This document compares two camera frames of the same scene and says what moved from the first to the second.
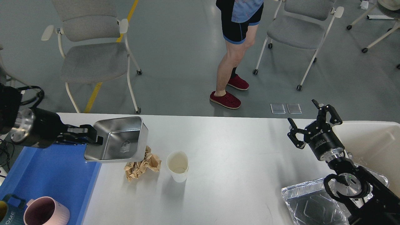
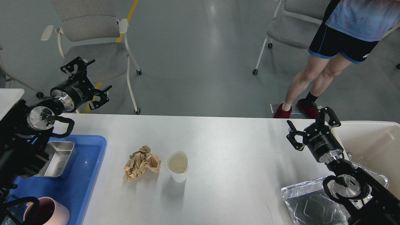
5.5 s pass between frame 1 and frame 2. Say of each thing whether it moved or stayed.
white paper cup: stayed
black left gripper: moved
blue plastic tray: stayed
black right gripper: stayed
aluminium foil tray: stayed
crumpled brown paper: stayed
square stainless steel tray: moved
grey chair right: stayed
